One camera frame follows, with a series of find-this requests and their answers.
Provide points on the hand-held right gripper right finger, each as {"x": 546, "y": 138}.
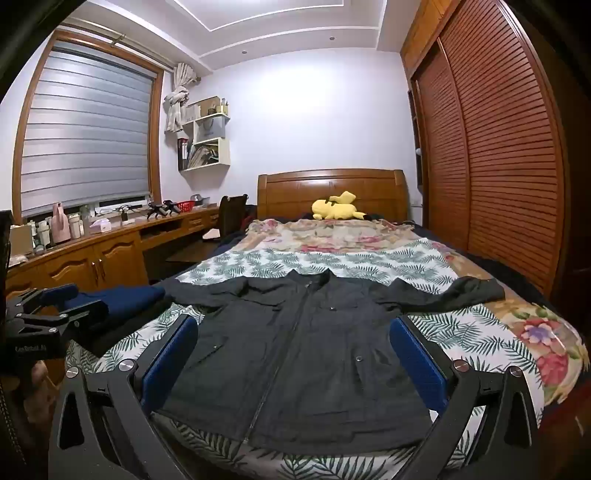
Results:
{"x": 418, "y": 364}

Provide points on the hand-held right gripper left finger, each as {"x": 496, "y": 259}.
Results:
{"x": 171, "y": 360}

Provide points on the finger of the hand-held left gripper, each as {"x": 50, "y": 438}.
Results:
{"x": 60, "y": 294}
{"x": 78, "y": 314}

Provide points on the black jacket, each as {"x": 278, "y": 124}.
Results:
{"x": 300, "y": 360}

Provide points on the wooden desk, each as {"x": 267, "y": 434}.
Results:
{"x": 69, "y": 263}

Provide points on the folded black garment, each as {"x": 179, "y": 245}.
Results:
{"x": 120, "y": 327}

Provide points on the folded blue garment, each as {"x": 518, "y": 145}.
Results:
{"x": 124, "y": 297}

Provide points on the pink bottle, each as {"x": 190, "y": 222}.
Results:
{"x": 59, "y": 226}

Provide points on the pink tissue box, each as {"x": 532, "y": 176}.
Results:
{"x": 100, "y": 227}

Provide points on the black clamp tool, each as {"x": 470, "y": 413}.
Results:
{"x": 159, "y": 210}

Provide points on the leaf print blanket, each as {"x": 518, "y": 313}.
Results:
{"x": 286, "y": 265}

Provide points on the red basket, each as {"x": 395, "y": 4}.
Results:
{"x": 185, "y": 206}

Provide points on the floral blanket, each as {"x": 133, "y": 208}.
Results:
{"x": 332, "y": 233}

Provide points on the window with grey blind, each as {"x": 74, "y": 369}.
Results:
{"x": 87, "y": 134}

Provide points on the yellow plush toy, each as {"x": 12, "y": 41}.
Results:
{"x": 334, "y": 210}

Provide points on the wooden bed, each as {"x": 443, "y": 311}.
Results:
{"x": 295, "y": 191}

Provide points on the tied beige curtain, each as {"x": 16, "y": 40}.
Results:
{"x": 175, "y": 108}

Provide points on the wooden louvred wardrobe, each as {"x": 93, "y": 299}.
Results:
{"x": 498, "y": 161}

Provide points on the white wall shelf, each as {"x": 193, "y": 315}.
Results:
{"x": 207, "y": 147}

